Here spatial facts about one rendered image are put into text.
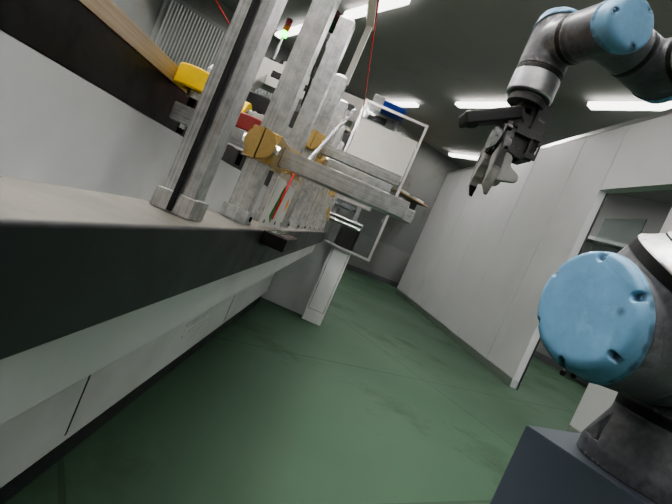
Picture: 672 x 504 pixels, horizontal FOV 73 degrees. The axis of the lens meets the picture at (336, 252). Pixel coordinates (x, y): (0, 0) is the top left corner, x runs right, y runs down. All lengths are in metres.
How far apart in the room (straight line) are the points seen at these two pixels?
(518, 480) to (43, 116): 0.79
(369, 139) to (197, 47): 5.50
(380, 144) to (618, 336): 3.13
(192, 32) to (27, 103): 8.08
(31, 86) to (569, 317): 0.67
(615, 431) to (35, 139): 0.83
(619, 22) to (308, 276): 3.08
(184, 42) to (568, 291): 8.24
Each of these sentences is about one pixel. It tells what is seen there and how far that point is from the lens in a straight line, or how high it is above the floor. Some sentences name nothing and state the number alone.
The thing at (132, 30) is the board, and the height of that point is 0.89.
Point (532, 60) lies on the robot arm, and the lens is 1.01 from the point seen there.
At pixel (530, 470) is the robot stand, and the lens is 0.77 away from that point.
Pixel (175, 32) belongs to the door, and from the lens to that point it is 8.60.
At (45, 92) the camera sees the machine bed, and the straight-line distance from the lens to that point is 0.64.
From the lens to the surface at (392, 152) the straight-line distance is 3.59.
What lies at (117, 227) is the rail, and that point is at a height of 0.70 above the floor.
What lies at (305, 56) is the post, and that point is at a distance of 0.79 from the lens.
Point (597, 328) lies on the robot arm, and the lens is 0.59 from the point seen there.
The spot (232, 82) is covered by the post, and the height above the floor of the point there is 0.85.
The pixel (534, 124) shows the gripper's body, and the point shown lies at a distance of 1.00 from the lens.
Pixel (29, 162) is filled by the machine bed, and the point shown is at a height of 0.68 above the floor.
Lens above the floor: 0.75
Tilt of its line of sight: 3 degrees down
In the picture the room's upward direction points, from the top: 23 degrees clockwise
